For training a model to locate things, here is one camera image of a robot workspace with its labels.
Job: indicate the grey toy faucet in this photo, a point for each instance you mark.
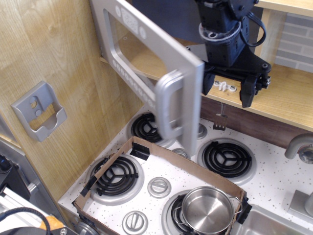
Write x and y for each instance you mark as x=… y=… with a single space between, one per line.
x=303 y=146

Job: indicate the front silver stove knob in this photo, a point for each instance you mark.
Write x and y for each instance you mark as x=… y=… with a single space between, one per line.
x=135 y=223

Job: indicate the stainless steel pot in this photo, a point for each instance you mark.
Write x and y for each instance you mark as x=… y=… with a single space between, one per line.
x=209 y=211

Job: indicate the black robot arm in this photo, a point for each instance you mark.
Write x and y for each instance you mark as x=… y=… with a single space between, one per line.
x=229 y=29

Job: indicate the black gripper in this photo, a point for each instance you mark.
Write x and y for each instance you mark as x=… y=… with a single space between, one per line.
x=234 y=61

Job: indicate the brown cardboard frame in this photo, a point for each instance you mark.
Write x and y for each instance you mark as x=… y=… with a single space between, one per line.
x=106 y=213

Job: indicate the front right black burner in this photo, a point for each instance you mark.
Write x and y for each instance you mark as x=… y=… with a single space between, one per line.
x=177 y=218

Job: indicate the front left black burner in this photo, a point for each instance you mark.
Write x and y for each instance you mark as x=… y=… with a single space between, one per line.
x=119 y=178

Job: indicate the hanging metal spatula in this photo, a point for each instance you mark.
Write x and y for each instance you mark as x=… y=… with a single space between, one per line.
x=220 y=120

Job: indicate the white door latch clip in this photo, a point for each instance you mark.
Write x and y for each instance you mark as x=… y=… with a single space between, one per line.
x=223 y=86

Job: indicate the black burner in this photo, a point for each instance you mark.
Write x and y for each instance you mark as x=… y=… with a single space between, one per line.
x=145 y=128
x=119 y=178
x=226 y=158
x=177 y=218

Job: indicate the centre silver stove knob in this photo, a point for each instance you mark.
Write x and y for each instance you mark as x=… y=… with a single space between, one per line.
x=159 y=187

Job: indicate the back left black burner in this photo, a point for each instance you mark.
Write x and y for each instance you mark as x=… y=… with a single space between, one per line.
x=145 y=128

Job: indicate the wooden shelf board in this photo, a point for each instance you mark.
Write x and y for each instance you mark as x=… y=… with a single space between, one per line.
x=288 y=100

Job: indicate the silver stove knob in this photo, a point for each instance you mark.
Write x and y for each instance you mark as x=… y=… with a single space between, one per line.
x=202 y=132
x=135 y=223
x=159 y=187
x=181 y=152

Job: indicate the back right black burner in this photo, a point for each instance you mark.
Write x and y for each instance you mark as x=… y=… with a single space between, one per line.
x=226 y=158

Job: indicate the stainless steel sink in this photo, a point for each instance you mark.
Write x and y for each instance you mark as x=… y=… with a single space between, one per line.
x=255 y=220

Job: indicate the back silver stove knob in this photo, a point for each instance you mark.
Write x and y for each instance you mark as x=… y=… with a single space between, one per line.
x=202 y=132

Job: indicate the grey faucet handle base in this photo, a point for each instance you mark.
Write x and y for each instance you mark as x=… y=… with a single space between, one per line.
x=302 y=206

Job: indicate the middle silver stove knob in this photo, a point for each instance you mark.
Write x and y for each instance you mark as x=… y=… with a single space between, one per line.
x=181 y=152

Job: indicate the silver microwave door handle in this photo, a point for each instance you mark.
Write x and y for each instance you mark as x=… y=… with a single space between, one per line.
x=165 y=89

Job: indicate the grey wall phone holder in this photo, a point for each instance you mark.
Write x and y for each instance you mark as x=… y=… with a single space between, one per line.
x=33 y=104

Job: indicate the silver toy microwave door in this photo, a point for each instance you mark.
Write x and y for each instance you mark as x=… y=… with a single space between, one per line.
x=121 y=25

